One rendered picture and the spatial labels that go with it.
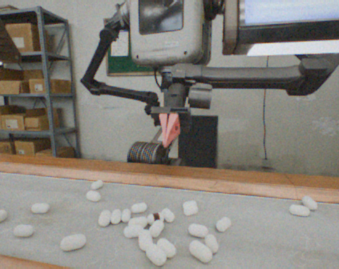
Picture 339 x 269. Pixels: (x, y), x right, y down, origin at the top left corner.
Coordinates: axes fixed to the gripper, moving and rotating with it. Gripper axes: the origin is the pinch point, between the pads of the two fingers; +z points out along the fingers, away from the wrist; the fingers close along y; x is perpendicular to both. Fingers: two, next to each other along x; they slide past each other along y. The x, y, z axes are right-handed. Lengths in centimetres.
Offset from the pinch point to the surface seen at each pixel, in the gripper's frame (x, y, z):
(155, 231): -1.3, 2.2, 20.1
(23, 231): -4.0, -19.8, 24.0
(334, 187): 12.7, 39.9, 0.6
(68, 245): -5.0, -10.0, 24.9
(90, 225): 0.7, -11.0, 20.3
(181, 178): 12.0, 3.2, 2.6
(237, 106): 123, 34, -149
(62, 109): 131, -189, -146
